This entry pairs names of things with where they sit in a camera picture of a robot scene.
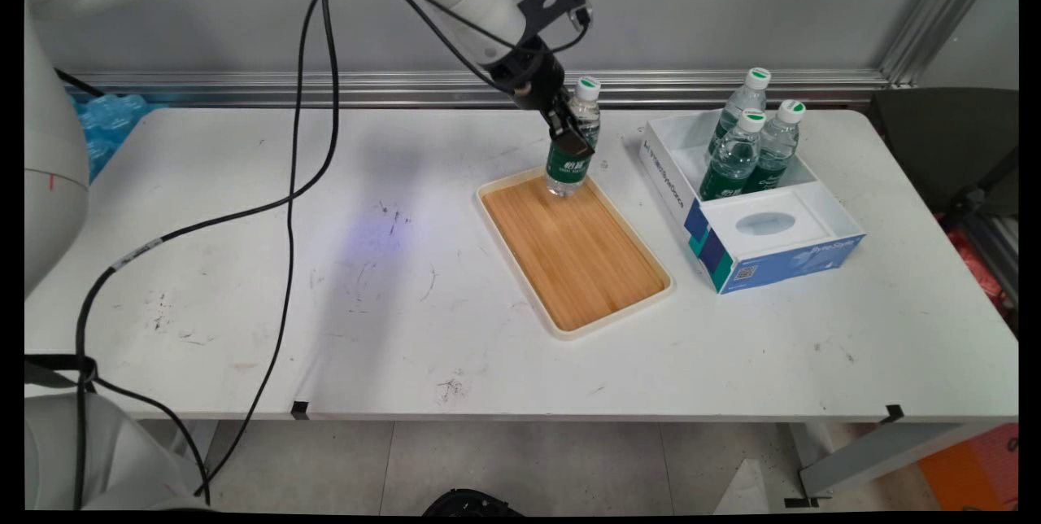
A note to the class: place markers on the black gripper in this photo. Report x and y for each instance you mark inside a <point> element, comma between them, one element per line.
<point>533,76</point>

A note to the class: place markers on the green label water bottle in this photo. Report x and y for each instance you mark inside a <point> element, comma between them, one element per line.
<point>730,162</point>
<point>744,101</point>
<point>777,146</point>
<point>567,166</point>

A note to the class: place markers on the bamboo tray with white rim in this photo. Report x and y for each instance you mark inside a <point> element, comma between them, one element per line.
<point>573,251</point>

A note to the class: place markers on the white blue cardboard box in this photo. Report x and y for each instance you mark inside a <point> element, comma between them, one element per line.
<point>764,223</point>

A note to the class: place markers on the dark chair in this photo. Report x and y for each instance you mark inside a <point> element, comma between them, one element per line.
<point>935,146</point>

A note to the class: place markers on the black round object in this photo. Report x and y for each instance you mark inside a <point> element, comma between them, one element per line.
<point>472,503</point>

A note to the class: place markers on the black tape piece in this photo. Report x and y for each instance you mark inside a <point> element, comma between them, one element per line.
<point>894,412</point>
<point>299,408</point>

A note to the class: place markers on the red bag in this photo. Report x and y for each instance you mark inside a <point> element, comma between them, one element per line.
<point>976,264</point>

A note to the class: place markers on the grey table leg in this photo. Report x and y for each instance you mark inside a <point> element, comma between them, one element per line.
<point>878,452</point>

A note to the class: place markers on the orange box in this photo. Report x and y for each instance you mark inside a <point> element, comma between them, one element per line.
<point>972,471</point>

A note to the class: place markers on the horizontal aluminium frame rail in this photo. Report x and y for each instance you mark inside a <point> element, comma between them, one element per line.
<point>407,87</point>

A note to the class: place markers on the slanted aluminium frame post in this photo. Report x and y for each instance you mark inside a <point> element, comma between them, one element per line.
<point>943,15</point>

